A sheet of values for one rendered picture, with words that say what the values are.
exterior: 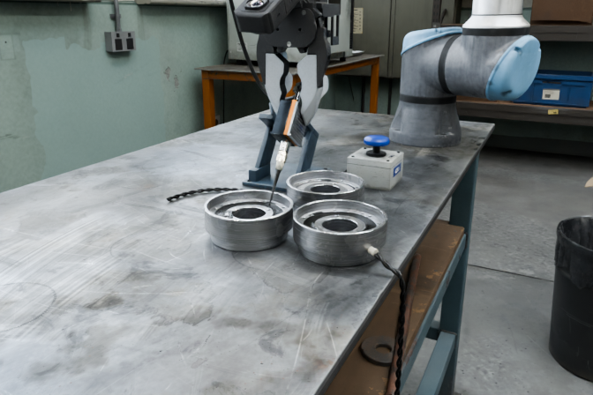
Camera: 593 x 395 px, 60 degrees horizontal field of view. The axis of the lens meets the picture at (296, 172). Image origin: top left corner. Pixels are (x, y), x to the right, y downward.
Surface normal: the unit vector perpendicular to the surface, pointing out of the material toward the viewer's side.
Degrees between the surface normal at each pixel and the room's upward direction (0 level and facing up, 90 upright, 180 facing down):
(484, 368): 0
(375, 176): 90
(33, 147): 90
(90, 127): 90
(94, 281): 0
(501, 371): 0
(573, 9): 83
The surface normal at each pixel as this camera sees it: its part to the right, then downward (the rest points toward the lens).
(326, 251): -0.33, 0.27
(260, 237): 0.32, 0.28
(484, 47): -0.54, 0.27
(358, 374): 0.00, -0.96
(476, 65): -0.76, 0.22
